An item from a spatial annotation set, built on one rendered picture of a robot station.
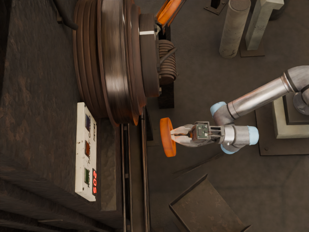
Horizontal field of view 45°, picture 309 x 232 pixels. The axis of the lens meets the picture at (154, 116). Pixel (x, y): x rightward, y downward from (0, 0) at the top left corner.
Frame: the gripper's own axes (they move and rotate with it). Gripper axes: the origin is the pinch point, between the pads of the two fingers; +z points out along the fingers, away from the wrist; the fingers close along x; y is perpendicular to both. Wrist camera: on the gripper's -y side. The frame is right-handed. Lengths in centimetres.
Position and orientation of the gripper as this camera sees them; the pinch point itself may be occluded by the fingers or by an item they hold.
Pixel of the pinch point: (170, 135)
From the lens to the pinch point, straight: 144.9
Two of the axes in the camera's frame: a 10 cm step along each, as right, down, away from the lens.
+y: 2.1, -3.5, -9.2
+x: 0.4, 9.4, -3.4
